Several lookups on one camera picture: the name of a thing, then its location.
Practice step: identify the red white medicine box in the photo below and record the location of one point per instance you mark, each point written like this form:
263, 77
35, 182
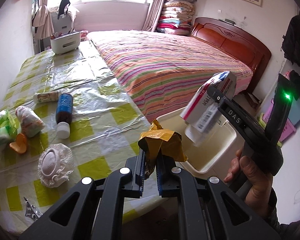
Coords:
201, 112

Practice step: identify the striped colourful bedspread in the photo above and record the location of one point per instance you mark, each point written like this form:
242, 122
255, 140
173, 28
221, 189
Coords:
162, 72

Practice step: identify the white washing machine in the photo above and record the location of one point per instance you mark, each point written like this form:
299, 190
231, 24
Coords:
63, 23

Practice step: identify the silver foil scrap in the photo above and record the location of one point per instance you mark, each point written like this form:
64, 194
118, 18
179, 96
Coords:
31, 211

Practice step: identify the striped right curtain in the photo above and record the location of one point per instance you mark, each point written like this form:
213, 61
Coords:
153, 15

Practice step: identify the small white printed tube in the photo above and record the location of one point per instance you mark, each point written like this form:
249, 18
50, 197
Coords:
46, 97

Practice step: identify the blue plastic storage bin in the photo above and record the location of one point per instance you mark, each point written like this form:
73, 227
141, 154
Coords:
294, 114

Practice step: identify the orange peel piece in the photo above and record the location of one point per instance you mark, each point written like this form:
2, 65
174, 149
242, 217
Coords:
20, 144

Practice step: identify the yellow checked plastic tablecloth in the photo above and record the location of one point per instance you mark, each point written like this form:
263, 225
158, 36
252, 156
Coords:
105, 129

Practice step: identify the yellow wrapper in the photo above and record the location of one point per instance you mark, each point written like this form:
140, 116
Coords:
160, 140

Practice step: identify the cream plastic trash bin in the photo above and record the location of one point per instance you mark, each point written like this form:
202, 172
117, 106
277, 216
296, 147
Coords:
213, 156

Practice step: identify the beige left curtain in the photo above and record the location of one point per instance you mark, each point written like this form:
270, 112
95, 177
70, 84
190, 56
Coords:
43, 21

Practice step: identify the white lace round cover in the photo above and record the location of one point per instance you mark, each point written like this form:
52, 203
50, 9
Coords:
55, 165

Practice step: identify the stack of folded quilts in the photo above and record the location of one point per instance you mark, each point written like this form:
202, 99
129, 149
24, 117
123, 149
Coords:
176, 17

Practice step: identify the person's right hand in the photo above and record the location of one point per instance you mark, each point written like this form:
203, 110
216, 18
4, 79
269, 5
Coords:
259, 194

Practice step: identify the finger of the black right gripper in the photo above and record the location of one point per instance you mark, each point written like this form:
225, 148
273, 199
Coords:
215, 94

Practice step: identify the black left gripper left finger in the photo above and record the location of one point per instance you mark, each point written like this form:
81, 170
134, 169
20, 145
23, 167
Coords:
134, 188

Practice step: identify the brown bottle blue label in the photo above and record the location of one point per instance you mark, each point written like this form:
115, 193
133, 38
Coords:
64, 115

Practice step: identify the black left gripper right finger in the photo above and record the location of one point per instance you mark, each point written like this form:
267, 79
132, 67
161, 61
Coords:
167, 182

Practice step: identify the red wooden headboard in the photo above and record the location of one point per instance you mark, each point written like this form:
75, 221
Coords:
236, 43

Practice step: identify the black hanging jacket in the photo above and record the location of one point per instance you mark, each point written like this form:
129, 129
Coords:
291, 41

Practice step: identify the green white tissue pack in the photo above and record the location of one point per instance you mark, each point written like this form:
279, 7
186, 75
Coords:
8, 127

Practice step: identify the crumpled white printed wrapper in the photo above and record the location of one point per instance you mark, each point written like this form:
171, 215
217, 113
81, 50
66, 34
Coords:
31, 123

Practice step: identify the white plastic storage box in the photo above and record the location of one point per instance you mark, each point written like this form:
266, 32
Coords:
65, 43

